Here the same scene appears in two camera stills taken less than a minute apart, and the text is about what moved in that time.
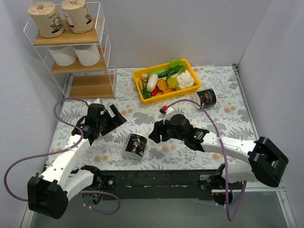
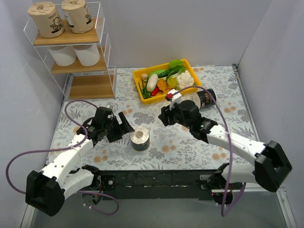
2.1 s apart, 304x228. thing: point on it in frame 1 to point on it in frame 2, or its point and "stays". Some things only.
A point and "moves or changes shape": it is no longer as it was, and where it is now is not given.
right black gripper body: (160, 132) to (168, 116)
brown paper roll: (78, 15) stays
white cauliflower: (184, 80) stays
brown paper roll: (46, 19) stays
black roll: (136, 146) moves or changes shape
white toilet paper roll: (88, 57) stays
